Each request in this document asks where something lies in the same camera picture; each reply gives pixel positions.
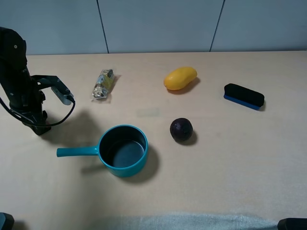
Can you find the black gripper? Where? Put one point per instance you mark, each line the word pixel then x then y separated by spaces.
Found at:
pixel 25 96

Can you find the black gum box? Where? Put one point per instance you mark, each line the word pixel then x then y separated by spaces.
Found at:
pixel 40 130

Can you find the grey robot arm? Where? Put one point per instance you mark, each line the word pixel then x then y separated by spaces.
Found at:
pixel 12 50

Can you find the black object bottom left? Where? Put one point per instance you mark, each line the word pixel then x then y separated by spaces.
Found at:
pixel 6 221

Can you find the black object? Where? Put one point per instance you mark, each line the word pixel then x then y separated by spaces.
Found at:
pixel 292 224
pixel 6 221

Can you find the black object bottom right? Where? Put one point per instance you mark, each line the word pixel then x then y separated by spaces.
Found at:
pixel 292 224

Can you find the clear snack packet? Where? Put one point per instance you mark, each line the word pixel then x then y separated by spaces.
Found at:
pixel 104 84

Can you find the yellow mango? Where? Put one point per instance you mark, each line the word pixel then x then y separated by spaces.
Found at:
pixel 180 78

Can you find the dark avocado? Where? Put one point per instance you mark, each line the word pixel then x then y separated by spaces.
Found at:
pixel 181 129

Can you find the pale green towel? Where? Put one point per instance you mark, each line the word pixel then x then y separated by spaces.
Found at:
pixel 184 221

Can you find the black blue board eraser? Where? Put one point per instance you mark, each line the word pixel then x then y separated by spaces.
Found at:
pixel 244 96

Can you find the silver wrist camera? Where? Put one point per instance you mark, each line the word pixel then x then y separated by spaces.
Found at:
pixel 63 93

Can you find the teal saucepan with handle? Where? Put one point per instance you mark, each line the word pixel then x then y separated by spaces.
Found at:
pixel 122 149

